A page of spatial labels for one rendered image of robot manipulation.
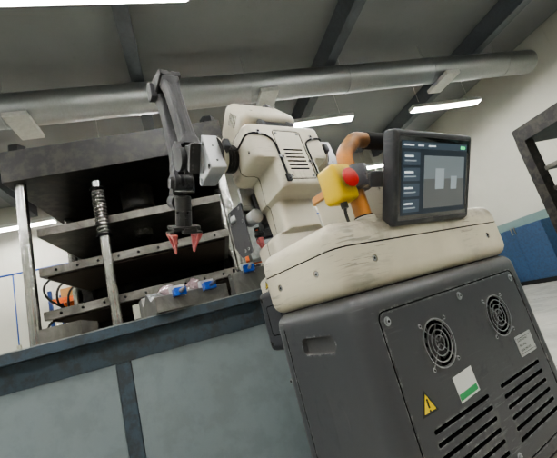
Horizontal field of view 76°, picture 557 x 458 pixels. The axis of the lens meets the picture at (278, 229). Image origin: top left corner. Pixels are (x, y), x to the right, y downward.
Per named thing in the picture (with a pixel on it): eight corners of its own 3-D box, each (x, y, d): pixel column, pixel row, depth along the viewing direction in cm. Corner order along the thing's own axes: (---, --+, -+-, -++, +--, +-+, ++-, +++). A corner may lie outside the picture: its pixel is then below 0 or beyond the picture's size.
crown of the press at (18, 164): (237, 197, 224) (216, 112, 238) (6, 243, 198) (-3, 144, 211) (233, 232, 304) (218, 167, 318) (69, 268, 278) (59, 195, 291)
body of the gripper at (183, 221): (167, 231, 129) (166, 210, 128) (193, 228, 135) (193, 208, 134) (173, 233, 124) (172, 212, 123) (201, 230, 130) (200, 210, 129)
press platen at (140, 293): (238, 273, 221) (236, 266, 222) (44, 321, 199) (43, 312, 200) (234, 287, 292) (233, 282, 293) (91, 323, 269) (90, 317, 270)
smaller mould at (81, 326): (83, 337, 138) (80, 319, 140) (40, 348, 135) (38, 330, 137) (99, 336, 157) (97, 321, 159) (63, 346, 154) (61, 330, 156)
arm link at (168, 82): (153, 58, 126) (181, 63, 131) (145, 88, 136) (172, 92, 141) (184, 161, 110) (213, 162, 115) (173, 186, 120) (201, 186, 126)
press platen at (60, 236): (220, 201, 235) (219, 194, 237) (37, 237, 213) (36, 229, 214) (221, 229, 302) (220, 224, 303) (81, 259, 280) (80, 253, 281)
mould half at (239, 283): (300, 279, 143) (291, 247, 146) (236, 295, 138) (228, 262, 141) (281, 292, 191) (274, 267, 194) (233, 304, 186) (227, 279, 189)
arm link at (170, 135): (148, 78, 131) (178, 83, 137) (145, 88, 135) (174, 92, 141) (171, 186, 121) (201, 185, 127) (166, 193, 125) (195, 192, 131)
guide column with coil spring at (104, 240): (134, 403, 190) (99, 179, 220) (124, 405, 189) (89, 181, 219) (136, 400, 196) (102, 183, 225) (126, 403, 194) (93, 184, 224)
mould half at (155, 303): (229, 296, 134) (223, 268, 137) (157, 313, 122) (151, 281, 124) (198, 313, 177) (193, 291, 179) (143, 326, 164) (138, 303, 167)
